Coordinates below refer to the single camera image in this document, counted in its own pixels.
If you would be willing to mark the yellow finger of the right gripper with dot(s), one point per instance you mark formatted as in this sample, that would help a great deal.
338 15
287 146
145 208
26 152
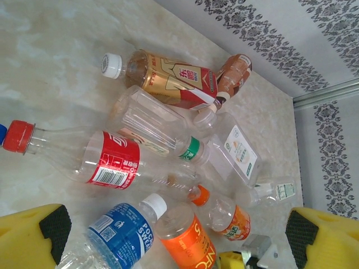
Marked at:
231 261

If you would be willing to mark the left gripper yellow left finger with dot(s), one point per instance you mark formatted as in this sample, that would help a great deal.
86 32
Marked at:
25 238

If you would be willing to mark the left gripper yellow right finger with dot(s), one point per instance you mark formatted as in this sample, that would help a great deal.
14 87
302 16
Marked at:
331 241

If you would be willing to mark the orange cap orange label bottle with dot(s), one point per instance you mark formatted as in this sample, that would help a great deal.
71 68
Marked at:
230 218

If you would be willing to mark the large orange label clear bottle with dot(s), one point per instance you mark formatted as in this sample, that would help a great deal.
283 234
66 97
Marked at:
185 241

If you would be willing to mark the small clear bottle green-white label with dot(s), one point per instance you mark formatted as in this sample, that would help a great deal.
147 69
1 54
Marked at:
269 193

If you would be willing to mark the blue label bottle white cap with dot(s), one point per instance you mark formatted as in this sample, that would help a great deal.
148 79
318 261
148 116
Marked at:
120 235

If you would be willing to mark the clear square bottle white label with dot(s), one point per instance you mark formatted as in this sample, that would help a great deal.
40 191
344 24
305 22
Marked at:
238 151

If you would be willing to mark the red label cola bottle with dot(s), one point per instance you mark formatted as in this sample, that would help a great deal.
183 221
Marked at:
117 159

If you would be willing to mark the clear ribbed bottle green label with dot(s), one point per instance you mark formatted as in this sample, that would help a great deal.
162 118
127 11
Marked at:
146 117

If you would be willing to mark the brown coffee drink bottle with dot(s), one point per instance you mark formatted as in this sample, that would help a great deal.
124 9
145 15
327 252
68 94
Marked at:
232 75

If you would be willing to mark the gold red energy drink bottle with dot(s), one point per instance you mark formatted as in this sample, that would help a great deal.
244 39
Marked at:
174 81

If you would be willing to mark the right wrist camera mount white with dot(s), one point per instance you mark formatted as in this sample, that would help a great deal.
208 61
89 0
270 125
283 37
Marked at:
258 246

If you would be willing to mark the aluminium corner post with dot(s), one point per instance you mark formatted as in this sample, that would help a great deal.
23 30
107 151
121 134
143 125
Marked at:
328 93

